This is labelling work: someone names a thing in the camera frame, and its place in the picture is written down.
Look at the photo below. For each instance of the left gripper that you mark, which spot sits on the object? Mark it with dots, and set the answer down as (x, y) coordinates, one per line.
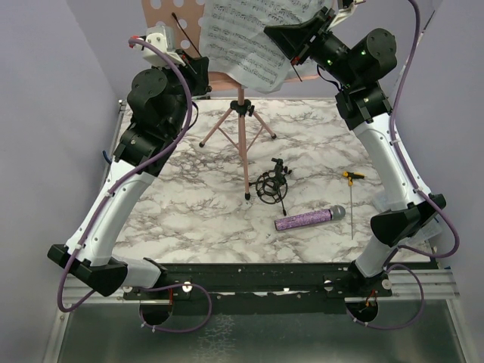
(197, 69)

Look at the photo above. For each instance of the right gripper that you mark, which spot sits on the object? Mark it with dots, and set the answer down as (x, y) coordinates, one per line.
(293, 39)

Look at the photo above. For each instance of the sheet music page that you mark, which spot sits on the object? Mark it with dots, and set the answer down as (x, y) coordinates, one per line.
(232, 36)

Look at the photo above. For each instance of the black microphone shock mount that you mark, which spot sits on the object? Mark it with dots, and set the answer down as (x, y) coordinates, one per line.
(271, 186)

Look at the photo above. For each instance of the purple glitter microphone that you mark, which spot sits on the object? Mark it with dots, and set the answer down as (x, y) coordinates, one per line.
(333, 213)

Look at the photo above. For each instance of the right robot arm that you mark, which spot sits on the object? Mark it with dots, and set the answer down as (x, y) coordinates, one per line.
(366, 110)

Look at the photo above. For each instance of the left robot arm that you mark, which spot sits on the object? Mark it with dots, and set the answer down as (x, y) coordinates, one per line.
(159, 105)

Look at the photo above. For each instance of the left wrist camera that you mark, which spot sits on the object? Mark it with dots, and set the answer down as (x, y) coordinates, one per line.
(163, 39)

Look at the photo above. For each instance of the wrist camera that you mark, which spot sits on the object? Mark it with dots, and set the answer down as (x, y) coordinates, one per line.
(163, 39)
(343, 10)

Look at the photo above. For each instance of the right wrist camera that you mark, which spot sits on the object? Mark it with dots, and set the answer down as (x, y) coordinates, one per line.
(343, 10)

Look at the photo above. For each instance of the blue handled pliers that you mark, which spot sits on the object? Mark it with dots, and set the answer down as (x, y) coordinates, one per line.
(106, 157)

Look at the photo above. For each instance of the yellow handled screwdriver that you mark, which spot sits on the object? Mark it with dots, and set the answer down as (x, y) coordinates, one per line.
(351, 177)

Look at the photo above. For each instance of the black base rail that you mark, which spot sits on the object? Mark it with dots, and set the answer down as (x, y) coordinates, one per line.
(255, 289)

